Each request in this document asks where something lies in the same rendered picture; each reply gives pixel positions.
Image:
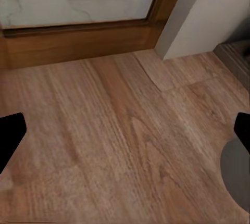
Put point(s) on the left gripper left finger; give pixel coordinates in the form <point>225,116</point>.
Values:
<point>12,130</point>

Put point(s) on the trash can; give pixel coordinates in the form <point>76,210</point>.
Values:
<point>235,170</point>

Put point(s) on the wood fireplace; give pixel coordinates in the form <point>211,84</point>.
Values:
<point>236,57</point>

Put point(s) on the door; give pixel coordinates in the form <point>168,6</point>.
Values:
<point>42,32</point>

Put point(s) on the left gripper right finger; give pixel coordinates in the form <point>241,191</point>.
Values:
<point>242,129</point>

